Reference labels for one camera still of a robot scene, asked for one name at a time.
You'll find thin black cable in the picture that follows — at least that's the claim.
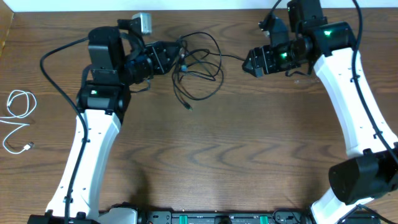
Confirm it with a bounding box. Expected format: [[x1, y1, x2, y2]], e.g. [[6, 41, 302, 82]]
[[177, 31, 223, 82]]

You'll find thick black usb cable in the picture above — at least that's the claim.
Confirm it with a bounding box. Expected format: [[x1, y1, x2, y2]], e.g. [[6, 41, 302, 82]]
[[171, 43, 224, 111]]

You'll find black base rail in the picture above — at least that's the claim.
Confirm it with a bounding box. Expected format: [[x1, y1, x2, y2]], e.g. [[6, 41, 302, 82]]
[[136, 210, 382, 224]]

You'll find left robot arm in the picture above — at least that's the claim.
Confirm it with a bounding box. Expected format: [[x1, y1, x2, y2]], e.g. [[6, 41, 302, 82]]
[[28, 25, 181, 223]]

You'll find white usb cable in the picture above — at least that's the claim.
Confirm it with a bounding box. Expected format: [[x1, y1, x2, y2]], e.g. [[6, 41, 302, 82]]
[[0, 90, 38, 155]]

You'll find black cable barrel plug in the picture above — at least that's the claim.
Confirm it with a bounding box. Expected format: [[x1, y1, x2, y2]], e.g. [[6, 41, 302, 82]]
[[174, 49, 244, 84]]

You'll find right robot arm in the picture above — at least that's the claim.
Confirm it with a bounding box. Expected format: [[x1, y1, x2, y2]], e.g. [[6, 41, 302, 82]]
[[242, 1, 397, 223]]

